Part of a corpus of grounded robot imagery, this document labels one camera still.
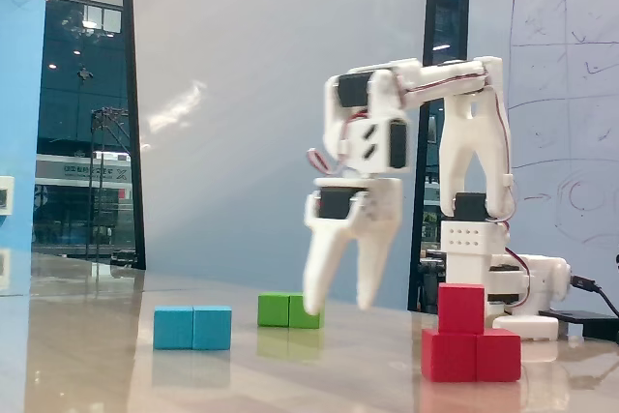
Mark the whiteboard with marker drawings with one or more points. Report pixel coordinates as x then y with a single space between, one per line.
556 94

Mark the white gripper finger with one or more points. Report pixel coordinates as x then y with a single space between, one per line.
377 258
324 263

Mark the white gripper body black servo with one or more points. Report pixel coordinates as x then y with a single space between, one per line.
369 205

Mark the wide black window post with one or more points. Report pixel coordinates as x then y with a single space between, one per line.
430 21

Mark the slim black window post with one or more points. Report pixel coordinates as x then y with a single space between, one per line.
131 94

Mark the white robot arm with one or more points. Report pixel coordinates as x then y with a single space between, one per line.
445 81

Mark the small red cube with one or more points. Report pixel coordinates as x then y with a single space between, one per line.
462 309

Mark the long blue block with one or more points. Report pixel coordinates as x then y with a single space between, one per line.
192 328

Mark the white wall socket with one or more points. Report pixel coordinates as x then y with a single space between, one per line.
6 195

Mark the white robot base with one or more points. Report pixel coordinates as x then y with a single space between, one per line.
546 277

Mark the long red block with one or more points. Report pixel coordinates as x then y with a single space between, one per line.
469 357

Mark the flat black box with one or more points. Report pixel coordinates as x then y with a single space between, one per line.
580 318

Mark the long green block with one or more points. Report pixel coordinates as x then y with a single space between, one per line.
280 310

